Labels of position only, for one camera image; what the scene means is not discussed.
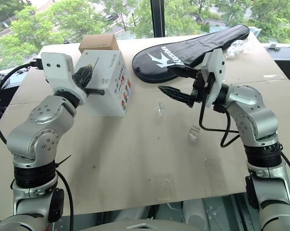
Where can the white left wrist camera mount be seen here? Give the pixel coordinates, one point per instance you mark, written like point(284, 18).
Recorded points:
point(59, 72)

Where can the brown cardboard box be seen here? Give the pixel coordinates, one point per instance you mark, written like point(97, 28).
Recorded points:
point(99, 42)

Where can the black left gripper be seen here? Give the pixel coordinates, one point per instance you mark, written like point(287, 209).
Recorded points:
point(82, 77)

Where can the grey robot torso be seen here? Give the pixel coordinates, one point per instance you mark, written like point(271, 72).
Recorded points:
point(140, 225)

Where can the metal window bracket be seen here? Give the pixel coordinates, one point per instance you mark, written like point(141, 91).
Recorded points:
point(274, 45)

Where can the black zip tie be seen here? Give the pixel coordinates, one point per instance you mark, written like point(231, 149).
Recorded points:
point(63, 160)

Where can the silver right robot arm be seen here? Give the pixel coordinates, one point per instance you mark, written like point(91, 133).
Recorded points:
point(257, 125)

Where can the white box with slot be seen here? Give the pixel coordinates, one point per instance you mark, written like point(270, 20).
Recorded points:
point(111, 84)

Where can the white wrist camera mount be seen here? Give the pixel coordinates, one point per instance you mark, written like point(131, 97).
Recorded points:
point(59, 72)
point(215, 72)

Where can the small clear plastic block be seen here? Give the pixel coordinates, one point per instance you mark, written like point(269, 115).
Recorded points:
point(161, 109)
point(194, 134)

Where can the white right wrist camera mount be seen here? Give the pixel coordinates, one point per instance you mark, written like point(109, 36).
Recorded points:
point(215, 72)

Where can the black window frame post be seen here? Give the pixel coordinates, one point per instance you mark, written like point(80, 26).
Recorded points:
point(158, 18)

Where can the crumpled clear plastic wrap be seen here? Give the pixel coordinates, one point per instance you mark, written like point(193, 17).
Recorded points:
point(237, 48)

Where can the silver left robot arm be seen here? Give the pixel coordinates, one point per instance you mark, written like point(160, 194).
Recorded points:
point(31, 142)

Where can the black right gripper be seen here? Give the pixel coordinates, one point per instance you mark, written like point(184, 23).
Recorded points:
point(202, 84)

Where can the black racket bag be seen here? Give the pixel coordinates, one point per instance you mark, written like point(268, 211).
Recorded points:
point(183, 51)

